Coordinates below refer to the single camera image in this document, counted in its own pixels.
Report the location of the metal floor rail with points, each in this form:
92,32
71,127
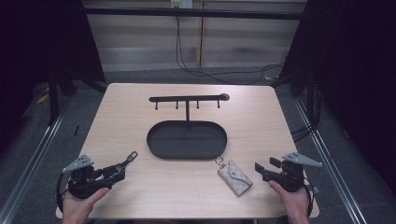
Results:
330,161
31,161

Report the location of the black horizontal frame bar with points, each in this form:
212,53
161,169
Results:
193,13

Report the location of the black curtain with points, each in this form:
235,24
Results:
351,62
40,40

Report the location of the person's right hand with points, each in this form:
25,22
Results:
294,205

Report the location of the black key rack with tray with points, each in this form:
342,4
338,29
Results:
186,140

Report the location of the beige patterned key case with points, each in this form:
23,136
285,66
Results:
235,178

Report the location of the person's left hand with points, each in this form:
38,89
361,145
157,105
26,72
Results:
77,208

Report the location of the yellow tape piece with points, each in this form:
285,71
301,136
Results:
42,98

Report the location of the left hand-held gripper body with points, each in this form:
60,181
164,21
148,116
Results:
90,182

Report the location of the black stand leg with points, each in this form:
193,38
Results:
53,99

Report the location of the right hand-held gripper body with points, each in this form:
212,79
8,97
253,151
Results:
289,180

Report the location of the white wall socket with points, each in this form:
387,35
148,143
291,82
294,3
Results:
181,3

